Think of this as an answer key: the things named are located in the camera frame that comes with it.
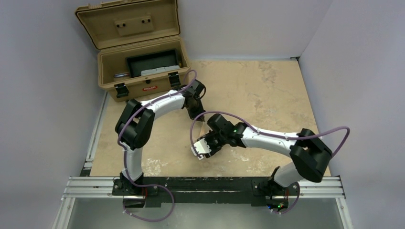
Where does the beige folding umbrella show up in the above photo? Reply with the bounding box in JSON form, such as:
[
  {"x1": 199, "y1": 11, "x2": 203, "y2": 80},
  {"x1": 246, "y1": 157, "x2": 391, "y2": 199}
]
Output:
[{"x1": 195, "y1": 122, "x2": 208, "y2": 142}]

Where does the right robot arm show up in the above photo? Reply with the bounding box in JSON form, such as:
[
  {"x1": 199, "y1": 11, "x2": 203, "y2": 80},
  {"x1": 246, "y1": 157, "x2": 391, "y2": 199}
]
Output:
[{"x1": 191, "y1": 114, "x2": 332, "y2": 187}]

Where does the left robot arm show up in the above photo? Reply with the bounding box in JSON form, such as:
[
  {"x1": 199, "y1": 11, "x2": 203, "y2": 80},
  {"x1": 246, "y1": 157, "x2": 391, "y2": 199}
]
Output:
[{"x1": 115, "y1": 80, "x2": 206, "y2": 188}]

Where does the grey box in case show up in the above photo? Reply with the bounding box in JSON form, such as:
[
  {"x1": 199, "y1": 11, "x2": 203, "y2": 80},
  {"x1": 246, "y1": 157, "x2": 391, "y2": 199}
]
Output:
[{"x1": 140, "y1": 65, "x2": 180, "y2": 76}]

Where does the black tray in case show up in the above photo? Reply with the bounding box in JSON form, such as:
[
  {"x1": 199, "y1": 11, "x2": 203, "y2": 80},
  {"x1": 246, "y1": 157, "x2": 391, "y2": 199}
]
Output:
[{"x1": 126, "y1": 49, "x2": 179, "y2": 78}]

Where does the tan hard case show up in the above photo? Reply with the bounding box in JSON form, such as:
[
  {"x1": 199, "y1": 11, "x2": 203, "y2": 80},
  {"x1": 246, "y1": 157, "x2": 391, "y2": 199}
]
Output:
[{"x1": 75, "y1": 0, "x2": 191, "y2": 102}]

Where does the metal can in case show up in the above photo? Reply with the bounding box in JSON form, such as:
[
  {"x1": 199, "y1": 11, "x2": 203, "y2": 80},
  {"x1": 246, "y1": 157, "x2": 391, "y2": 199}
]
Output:
[{"x1": 114, "y1": 72, "x2": 130, "y2": 79}]

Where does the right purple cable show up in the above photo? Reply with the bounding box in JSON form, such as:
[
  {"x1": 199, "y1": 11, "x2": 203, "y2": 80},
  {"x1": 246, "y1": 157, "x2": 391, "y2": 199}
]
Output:
[{"x1": 189, "y1": 110, "x2": 351, "y2": 216}]

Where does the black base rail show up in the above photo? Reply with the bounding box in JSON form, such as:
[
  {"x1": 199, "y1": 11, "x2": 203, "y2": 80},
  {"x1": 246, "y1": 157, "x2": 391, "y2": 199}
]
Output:
[{"x1": 112, "y1": 176, "x2": 298, "y2": 208}]

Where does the aluminium frame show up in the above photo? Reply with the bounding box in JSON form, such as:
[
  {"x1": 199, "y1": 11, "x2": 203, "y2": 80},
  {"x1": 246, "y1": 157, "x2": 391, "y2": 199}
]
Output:
[{"x1": 53, "y1": 97, "x2": 349, "y2": 229}]

